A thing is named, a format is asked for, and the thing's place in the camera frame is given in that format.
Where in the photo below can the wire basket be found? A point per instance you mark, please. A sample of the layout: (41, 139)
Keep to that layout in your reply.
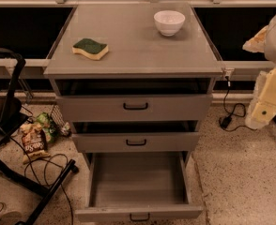
(62, 126)

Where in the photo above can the grey open bottom drawer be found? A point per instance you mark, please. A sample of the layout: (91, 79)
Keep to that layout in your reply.
(138, 187)

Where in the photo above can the black metal stand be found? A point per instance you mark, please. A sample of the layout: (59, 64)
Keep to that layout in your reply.
(10, 120)

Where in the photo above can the grey top drawer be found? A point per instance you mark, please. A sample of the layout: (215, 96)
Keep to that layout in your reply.
(134, 108)

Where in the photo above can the white ceramic bowl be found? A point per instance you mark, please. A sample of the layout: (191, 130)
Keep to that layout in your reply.
(169, 22)

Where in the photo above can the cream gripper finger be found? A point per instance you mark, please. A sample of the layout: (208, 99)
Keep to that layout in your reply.
(263, 105)
(257, 43)

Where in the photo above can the grey metal drawer cabinet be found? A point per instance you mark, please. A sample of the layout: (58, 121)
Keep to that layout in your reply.
(140, 62)

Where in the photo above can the grey middle drawer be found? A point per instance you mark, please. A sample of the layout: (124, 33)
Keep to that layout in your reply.
(136, 142)

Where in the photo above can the green and yellow sponge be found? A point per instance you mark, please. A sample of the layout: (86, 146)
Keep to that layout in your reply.
(90, 48)

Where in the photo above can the brown snack bag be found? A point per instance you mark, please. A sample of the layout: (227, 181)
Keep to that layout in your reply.
(34, 142)

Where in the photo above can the green snack bag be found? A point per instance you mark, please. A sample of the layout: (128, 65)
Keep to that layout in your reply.
(49, 126)

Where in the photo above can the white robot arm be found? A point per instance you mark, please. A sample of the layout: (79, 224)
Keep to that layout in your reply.
(270, 42)

